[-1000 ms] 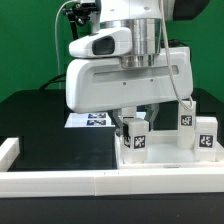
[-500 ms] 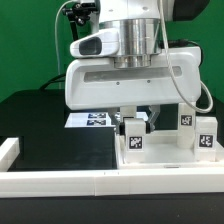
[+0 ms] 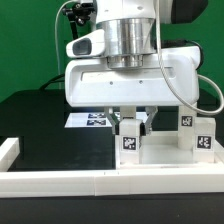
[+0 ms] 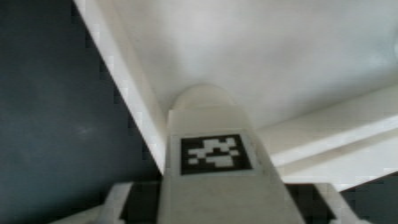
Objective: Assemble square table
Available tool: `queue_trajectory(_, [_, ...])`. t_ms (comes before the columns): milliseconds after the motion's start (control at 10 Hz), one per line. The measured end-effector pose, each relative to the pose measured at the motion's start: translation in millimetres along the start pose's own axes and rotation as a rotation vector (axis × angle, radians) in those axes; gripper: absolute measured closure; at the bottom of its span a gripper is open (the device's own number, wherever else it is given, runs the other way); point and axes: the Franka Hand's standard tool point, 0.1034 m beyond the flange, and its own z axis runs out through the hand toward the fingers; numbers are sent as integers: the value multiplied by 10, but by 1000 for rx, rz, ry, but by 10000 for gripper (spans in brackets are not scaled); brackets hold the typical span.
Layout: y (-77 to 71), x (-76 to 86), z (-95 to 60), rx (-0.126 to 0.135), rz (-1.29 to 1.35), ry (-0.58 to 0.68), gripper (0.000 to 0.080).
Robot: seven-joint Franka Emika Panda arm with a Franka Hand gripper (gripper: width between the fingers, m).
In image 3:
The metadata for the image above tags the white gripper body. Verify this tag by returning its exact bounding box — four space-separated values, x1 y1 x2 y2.
65 46 200 107

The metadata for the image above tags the white U-shaped obstacle fence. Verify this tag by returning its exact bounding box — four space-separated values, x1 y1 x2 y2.
0 138 224 198

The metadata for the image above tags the white square table top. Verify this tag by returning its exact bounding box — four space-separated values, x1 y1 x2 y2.
115 131 224 169

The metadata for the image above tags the black cable bundle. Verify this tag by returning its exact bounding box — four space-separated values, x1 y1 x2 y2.
39 73 67 91

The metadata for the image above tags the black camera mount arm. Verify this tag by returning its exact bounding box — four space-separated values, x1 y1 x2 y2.
62 1 97 40

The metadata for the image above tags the white cable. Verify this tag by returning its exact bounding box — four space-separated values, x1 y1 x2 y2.
54 0 81 90

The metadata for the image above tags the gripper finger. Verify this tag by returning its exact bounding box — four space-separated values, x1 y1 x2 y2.
104 107 119 135
140 106 158 135

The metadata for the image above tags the white marker sheet with tags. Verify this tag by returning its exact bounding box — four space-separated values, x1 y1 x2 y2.
64 112 149 128

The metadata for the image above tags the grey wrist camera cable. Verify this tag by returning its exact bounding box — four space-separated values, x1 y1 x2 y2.
152 0 224 117

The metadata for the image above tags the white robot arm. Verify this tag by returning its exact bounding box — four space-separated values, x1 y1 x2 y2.
65 0 208 134

